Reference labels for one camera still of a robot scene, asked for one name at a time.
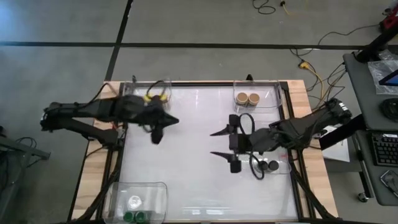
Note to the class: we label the black keyboard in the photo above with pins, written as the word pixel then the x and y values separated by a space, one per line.
pixel 385 149

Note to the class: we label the black metal table frame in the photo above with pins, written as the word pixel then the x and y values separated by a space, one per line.
pixel 202 83

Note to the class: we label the small grey frame clamp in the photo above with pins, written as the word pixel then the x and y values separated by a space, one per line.
pixel 134 79

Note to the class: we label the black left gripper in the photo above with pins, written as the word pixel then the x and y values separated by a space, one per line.
pixel 152 113

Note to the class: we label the small black frame clamp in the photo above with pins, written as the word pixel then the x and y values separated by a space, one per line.
pixel 248 76

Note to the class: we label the black equipment stand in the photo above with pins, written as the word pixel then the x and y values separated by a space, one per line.
pixel 28 148

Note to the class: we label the black desk crossbeam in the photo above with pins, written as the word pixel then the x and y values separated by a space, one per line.
pixel 342 135

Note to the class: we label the white paper sheet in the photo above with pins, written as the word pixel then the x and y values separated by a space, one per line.
pixel 337 152

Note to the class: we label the yellow-lidded brown spice jar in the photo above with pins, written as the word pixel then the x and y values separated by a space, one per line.
pixel 163 97
pixel 146 98

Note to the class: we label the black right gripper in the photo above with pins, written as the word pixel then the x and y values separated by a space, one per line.
pixel 241 143

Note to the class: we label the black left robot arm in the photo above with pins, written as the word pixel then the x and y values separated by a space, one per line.
pixel 93 109

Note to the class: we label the black handheld device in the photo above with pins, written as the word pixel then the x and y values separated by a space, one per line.
pixel 390 182

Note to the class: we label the blue-screen tablet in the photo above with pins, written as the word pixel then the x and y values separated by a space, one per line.
pixel 392 79

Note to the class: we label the red tool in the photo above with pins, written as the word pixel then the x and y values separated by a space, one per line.
pixel 390 21

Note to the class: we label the black pole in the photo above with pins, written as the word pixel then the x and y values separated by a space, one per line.
pixel 373 46

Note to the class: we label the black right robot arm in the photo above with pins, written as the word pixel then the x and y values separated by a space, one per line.
pixel 295 130

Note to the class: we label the grey desk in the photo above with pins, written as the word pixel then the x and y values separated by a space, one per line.
pixel 357 81

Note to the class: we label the clear plastic bag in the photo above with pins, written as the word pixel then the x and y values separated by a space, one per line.
pixel 377 70

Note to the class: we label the tan-lidded spice jar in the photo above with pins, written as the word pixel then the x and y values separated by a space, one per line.
pixel 254 99
pixel 241 99

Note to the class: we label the clear round jar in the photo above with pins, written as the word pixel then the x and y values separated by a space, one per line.
pixel 135 202

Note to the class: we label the black-lidded spice jar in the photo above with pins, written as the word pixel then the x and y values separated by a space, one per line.
pixel 273 165
pixel 263 165

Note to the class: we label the clear plastic bin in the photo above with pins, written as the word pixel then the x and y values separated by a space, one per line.
pixel 284 165
pixel 155 196
pixel 136 90
pixel 267 93

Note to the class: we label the desk caster wheel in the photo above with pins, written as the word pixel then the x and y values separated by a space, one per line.
pixel 362 197

